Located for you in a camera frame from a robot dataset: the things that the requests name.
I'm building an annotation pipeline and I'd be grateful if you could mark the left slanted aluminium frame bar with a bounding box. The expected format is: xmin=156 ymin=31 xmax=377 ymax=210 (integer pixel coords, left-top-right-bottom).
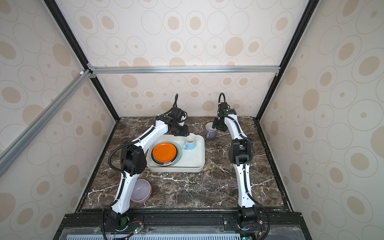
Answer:
xmin=1 ymin=70 xmax=91 ymax=175

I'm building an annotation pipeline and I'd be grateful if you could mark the purple ceramic mug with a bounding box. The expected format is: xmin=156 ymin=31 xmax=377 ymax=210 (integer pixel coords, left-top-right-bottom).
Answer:
xmin=205 ymin=122 xmax=217 ymax=140

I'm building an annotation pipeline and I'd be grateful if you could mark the light blue ceramic mug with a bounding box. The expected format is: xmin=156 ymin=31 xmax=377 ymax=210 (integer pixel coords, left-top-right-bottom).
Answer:
xmin=183 ymin=133 xmax=197 ymax=150

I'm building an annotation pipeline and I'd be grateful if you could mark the purple bowl red rim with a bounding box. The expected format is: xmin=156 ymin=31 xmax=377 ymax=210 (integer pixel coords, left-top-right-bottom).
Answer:
xmin=131 ymin=179 xmax=152 ymax=204

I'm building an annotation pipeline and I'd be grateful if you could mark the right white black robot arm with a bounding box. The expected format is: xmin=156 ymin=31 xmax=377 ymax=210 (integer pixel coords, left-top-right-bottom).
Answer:
xmin=213 ymin=93 xmax=271 ymax=240

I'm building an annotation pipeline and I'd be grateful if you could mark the black plate orange rim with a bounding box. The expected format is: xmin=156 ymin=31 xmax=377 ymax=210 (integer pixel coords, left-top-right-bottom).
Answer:
xmin=151 ymin=143 xmax=178 ymax=164

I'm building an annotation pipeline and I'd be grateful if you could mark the white plate dark green rim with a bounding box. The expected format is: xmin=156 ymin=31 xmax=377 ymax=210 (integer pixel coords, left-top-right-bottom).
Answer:
xmin=150 ymin=142 xmax=182 ymax=167

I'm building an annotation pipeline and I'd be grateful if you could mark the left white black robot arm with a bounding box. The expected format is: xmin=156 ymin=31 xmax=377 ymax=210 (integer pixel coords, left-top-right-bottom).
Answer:
xmin=102 ymin=95 xmax=189 ymax=231

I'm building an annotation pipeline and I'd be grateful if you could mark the white plastic bin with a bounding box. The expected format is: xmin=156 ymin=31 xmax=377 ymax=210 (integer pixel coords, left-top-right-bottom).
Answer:
xmin=146 ymin=135 xmax=205 ymax=173

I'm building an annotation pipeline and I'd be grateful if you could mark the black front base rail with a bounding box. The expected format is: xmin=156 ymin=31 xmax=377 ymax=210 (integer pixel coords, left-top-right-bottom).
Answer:
xmin=53 ymin=211 xmax=311 ymax=240

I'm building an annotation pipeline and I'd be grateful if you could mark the horizontal aluminium frame bar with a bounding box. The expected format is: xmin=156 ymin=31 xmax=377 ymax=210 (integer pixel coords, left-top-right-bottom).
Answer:
xmin=90 ymin=66 xmax=281 ymax=75

